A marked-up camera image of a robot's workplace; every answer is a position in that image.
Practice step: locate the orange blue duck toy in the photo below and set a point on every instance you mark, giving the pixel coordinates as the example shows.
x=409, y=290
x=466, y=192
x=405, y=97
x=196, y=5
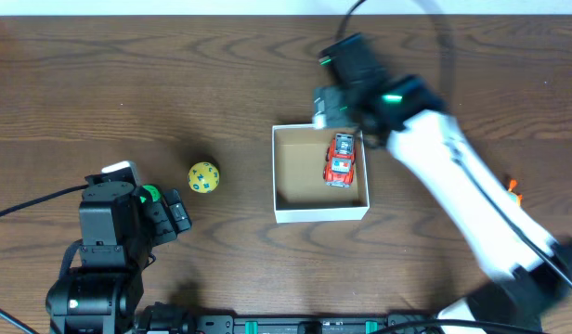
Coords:
x=514, y=195

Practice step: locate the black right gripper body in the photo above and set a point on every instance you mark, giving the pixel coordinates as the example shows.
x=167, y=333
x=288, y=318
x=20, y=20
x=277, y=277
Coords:
x=337, y=107

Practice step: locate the red toy car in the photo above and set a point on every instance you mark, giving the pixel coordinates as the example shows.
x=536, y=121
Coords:
x=340, y=160

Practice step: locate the green ribbed ball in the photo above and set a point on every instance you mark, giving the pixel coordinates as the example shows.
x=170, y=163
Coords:
x=149, y=193

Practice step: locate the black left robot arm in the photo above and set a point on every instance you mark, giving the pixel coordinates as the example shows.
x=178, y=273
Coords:
x=100, y=280

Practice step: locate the white cardboard box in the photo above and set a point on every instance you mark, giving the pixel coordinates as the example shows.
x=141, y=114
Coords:
x=300, y=192

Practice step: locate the yellow ball blue letters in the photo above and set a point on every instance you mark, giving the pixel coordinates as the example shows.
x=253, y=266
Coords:
x=203, y=177

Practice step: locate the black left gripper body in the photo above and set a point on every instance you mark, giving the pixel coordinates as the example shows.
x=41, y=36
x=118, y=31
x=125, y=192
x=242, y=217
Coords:
x=166, y=215

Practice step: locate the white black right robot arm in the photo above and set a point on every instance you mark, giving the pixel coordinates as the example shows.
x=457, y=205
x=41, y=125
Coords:
x=528, y=269

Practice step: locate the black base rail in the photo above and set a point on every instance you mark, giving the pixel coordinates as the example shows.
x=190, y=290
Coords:
x=168, y=318

